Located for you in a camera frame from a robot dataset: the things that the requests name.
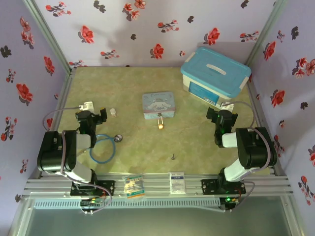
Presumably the brass padlock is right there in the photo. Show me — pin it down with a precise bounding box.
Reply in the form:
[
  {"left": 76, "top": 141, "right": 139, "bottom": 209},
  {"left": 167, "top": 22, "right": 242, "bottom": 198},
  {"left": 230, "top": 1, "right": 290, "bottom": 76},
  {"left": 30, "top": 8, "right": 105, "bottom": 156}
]
[{"left": 155, "top": 114, "right": 165, "bottom": 130}]

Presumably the cartoon print tin box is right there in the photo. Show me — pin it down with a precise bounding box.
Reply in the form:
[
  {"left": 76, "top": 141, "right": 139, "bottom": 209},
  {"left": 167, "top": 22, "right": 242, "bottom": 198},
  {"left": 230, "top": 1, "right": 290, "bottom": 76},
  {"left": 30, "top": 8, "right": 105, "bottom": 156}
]
[{"left": 142, "top": 91, "right": 176, "bottom": 120}]

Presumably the blue tube stethoscope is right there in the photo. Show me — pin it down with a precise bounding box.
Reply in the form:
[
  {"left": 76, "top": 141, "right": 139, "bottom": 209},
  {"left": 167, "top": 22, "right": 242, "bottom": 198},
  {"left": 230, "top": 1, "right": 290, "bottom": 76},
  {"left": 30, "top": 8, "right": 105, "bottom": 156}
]
[{"left": 89, "top": 134, "right": 124, "bottom": 165}]

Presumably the blue lid storage box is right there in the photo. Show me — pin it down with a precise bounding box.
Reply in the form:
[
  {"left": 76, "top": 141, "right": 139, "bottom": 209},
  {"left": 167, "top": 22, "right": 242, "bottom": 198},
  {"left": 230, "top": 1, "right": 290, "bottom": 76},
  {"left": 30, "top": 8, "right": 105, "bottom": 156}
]
[{"left": 180, "top": 46, "right": 252, "bottom": 110}]

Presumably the clear medicine packet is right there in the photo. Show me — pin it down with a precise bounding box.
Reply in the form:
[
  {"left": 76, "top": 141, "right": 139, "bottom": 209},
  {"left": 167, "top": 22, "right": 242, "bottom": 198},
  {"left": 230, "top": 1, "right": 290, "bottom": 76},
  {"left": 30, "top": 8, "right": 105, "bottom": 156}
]
[{"left": 123, "top": 174, "right": 146, "bottom": 199}]

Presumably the white label card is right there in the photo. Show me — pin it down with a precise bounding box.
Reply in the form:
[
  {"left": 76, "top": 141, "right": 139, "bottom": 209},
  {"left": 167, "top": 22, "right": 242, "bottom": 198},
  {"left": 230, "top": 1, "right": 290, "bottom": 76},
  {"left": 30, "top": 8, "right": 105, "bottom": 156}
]
[{"left": 168, "top": 172, "right": 186, "bottom": 195}]

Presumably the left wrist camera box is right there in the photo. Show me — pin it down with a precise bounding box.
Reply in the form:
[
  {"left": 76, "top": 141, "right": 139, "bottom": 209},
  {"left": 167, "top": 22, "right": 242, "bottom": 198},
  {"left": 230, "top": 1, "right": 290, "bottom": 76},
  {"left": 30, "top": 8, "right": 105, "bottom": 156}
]
[{"left": 78, "top": 101, "right": 94, "bottom": 112}]

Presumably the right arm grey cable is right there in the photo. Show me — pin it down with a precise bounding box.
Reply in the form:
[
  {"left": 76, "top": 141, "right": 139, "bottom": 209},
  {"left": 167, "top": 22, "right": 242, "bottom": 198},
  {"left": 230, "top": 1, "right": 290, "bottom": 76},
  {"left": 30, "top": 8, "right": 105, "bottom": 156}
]
[{"left": 221, "top": 100, "right": 274, "bottom": 213}]

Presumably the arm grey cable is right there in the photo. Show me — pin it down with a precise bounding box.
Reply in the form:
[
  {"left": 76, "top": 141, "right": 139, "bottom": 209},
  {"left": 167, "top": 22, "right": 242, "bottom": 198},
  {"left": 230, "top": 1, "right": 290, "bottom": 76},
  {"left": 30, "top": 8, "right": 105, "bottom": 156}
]
[
  {"left": 221, "top": 100, "right": 274, "bottom": 213},
  {"left": 42, "top": 105, "right": 113, "bottom": 216}
]

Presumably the aluminium side rail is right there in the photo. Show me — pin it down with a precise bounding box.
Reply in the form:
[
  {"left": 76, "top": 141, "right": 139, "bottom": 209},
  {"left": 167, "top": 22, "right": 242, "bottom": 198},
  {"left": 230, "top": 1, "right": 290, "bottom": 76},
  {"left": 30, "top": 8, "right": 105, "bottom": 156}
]
[
  {"left": 247, "top": 82, "right": 287, "bottom": 177},
  {"left": 29, "top": 70, "right": 76, "bottom": 179}
]

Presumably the left arm grey cable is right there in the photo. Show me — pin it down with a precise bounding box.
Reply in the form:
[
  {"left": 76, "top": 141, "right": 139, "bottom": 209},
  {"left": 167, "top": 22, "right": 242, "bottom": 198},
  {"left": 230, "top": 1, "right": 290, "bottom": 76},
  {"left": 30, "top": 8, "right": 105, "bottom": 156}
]
[{"left": 42, "top": 105, "right": 113, "bottom": 216}]

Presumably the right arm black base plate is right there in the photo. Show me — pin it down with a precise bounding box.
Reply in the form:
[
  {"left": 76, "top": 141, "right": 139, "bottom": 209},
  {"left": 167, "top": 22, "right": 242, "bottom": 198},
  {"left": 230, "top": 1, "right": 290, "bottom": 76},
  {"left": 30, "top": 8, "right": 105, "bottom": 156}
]
[{"left": 201, "top": 178, "right": 246, "bottom": 195}]

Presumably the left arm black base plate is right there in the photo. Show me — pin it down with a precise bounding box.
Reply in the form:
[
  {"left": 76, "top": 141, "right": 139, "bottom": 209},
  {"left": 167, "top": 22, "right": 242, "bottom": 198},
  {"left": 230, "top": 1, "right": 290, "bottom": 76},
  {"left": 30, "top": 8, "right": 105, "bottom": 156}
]
[{"left": 70, "top": 179, "right": 116, "bottom": 197}]

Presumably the aluminium front frame rail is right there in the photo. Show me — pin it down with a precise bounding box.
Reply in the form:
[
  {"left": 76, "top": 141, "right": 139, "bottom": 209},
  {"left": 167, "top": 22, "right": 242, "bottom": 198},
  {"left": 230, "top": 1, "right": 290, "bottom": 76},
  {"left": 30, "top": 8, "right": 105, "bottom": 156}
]
[{"left": 22, "top": 173, "right": 294, "bottom": 199}]

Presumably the aluminium frame post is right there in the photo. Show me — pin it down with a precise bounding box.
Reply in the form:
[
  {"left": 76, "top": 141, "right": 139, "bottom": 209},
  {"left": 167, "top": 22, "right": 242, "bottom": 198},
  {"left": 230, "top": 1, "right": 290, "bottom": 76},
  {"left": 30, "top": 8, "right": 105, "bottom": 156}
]
[
  {"left": 23, "top": 0, "right": 76, "bottom": 74},
  {"left": 245, "top": 0, "right": 289, "bottom": 67}
]

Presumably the slotted grey cable duct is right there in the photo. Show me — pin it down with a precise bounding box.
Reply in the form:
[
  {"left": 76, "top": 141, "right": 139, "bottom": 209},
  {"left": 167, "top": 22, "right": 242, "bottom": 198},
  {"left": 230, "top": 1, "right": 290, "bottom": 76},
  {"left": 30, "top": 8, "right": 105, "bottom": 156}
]
[{"left": 33, "top": 198, "right": 220, "bottom": 209}]

